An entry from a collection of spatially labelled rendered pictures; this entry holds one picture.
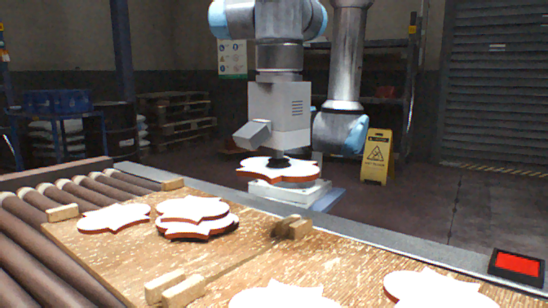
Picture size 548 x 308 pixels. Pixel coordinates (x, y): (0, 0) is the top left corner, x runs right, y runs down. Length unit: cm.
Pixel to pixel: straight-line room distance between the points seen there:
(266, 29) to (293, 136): 17
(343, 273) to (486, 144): 465
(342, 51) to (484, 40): 419
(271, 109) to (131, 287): 33
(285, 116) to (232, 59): 580
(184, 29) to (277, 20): 650
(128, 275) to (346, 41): 73
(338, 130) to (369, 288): 51
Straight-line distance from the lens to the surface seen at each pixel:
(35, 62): 571
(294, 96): 56
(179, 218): 71
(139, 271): 62
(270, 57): 56
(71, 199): 106
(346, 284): 56
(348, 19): 99
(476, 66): 510
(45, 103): 388
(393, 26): 528
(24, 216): 102
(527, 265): 74
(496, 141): 517
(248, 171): 59
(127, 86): 497
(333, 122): 96
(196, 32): 686
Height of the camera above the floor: 124
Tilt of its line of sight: 14 degrees down
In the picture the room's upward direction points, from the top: straight up
